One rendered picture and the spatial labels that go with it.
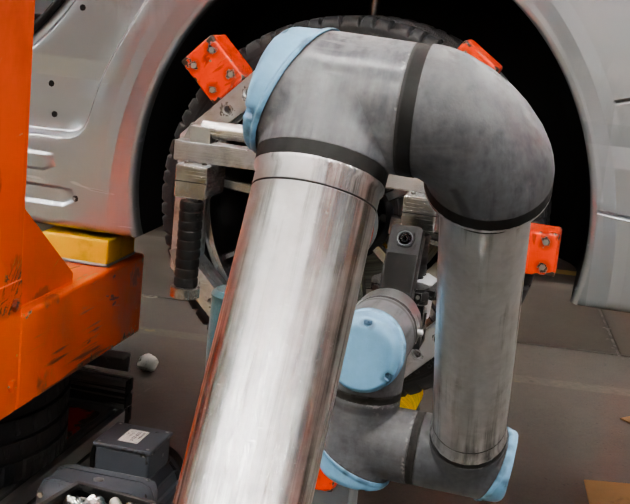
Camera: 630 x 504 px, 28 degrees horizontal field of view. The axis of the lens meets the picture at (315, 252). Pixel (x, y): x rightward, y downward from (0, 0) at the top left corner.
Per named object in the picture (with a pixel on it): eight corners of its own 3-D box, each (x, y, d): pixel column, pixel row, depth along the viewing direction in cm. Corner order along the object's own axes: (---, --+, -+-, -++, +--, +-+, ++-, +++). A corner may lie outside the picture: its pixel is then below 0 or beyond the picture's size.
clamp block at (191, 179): (224, 192, 192) (227, 158, 191) (205, 201, 183) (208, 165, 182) (193, 188, 193) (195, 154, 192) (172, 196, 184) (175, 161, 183)
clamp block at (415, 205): (443, 223, 184) (448, 188, 183) (434, 234, 176) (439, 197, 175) (410, 219, 186) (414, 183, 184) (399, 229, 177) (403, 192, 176)
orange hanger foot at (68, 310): (141, 332, 247) (153, 159, 240) (17, 413, 198) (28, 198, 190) (63, 318, 251) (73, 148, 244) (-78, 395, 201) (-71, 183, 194)
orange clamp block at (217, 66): (258, 75, 208) (225, 33, 208) (244, 78, 201) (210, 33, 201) (227, 102, 210) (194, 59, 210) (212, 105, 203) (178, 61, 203)
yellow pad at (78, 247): (135, 254, 242) (137, 228, 241) (107, 268, 229) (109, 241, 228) (70, 243, 245) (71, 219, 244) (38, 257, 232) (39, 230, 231)
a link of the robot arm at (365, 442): (398, 505, 150) (413, 407, 147) (306, 484, 152) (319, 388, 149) (412, 477, 159) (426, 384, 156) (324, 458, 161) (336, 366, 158)
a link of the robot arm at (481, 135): (577, 34, 105) (519, 447, 157) (431, 14, 108) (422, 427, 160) (556, 131, 98) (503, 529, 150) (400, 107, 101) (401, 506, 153)
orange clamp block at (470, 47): (466, 109, 201) (504, 67, 198) (459, 113, 194) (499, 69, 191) (434, 80, 201) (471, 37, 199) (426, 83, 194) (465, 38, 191)
